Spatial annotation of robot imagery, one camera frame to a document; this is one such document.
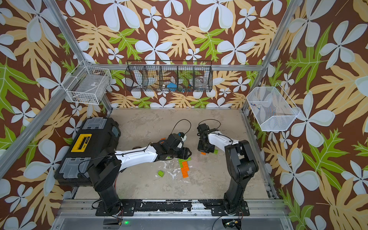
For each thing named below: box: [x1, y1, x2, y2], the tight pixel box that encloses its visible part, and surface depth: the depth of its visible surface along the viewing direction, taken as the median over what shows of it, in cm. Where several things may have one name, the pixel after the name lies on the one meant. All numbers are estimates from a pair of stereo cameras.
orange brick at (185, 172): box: [181, 166, 190, 179], surface depth 88 cm
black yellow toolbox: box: [54, 116, 121, 187], surface depth 80 cm
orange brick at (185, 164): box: [182, 161, 189, 169], surface depth 90 cm
